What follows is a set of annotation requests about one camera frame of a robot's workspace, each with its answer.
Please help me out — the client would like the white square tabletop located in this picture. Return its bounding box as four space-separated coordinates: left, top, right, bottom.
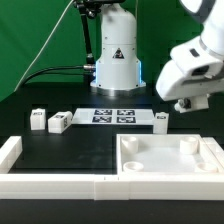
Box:
116 134 224 174

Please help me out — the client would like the white marker base plate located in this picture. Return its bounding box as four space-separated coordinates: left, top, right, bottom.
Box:
72 108 154 125

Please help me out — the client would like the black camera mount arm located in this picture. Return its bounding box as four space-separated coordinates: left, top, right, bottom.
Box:
73 0 125 64

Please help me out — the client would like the white cable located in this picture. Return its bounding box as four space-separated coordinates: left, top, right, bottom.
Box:
14 0 75 92

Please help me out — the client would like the black cable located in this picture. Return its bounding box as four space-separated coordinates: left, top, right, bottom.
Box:
23 65 98 85

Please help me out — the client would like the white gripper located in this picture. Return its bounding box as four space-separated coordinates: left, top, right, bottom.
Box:
156 38 224 113

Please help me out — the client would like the white U-shaped fence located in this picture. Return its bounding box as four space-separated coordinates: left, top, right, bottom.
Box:
0 136 224 200

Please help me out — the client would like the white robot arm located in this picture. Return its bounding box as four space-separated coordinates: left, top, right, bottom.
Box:
91 0 224 113

